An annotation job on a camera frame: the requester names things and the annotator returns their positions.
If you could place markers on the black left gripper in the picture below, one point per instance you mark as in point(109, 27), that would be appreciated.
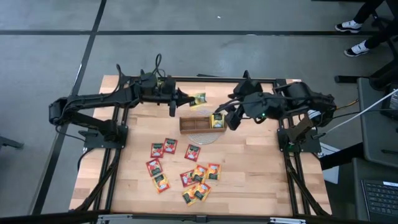
point(149, 90)

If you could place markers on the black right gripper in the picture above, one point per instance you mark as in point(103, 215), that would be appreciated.
point(258, 105)

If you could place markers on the yellow lemon tea packet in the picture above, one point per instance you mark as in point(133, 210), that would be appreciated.
point(217, 121)
point(199, 100)

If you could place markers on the red tea packet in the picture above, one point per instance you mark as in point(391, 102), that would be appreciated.
point(186, 180)
point(154, 168)
point(170, 146)
point(157, 151)
point(192, 153)

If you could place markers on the orange tea packet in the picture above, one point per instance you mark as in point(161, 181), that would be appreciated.
point(202, 191)
point(200, 172)
point(187, 199)
point(161, 183)
point(214, 171)

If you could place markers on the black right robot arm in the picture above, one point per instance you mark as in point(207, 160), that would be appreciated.
point(311, 99)

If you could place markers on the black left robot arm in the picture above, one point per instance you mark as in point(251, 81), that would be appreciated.
point(93, 99)

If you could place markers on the wooden tea organizer box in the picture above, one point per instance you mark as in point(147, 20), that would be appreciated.
point(189, 124)

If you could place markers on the round woven placemat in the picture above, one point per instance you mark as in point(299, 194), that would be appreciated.
point(203, 138)

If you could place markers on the person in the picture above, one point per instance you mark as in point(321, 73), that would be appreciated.
point(349, 26)

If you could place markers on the grey desk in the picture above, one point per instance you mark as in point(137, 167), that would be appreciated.
point(373, 140)

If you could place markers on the black office chair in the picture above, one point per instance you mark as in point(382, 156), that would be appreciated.
point(382, 74)

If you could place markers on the grey laptop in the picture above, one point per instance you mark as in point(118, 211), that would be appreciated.
point(381, 199)

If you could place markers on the black floor stand foot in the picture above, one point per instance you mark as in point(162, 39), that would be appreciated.
point(11, 143)

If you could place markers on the black aluminium rig frame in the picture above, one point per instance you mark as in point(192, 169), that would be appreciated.
point(217, 80)

